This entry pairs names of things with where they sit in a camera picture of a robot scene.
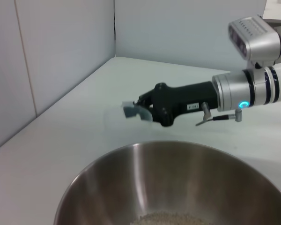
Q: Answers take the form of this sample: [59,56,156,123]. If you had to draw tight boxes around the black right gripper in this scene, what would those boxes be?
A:
[123,82,219,128]

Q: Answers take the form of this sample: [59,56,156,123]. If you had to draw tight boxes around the clear plastic measuring cup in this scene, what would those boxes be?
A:
[104,101,153,132]

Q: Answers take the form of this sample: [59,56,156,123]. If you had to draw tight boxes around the white rice grains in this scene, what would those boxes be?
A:
[131,210,217,225]

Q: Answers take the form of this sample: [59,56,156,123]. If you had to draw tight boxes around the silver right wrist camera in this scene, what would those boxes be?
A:
[228,15,281,70]

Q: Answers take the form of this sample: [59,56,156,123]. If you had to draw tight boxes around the black cable with metal plug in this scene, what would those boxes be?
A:
[195,102,244,127]

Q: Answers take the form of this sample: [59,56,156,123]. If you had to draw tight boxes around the stainless steel mixing bowl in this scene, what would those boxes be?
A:
[53,140,281,225]

